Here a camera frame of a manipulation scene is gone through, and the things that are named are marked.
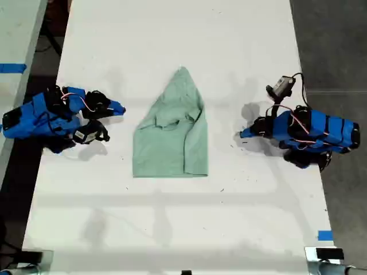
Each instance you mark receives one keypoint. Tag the long blue tape strip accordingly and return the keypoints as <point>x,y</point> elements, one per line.
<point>13,68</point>

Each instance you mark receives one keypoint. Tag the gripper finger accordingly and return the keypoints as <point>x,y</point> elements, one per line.
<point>106,102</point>
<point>110,112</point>
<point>250,130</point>
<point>250,135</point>

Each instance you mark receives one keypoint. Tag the short black camera stalk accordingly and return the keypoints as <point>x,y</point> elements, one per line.
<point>276,104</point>

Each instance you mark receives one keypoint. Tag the pale green T-shirt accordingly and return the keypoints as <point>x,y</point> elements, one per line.
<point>172,137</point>

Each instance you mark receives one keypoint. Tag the short blue tape strip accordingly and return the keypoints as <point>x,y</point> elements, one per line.
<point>325,235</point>

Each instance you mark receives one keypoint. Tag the grey black camera box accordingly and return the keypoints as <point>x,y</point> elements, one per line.
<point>281,87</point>

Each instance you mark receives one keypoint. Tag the black camera box white label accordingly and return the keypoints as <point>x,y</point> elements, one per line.
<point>85,136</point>

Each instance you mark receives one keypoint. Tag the pale side table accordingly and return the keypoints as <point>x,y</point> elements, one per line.
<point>17,34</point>

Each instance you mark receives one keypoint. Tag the black box on metal bracket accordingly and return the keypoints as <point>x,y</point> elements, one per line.
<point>32,256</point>
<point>329,253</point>

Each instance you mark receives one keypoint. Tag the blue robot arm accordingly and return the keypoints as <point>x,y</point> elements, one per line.
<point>34,120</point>
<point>321,129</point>

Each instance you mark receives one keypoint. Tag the small black box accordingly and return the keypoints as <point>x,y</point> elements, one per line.
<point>186,272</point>

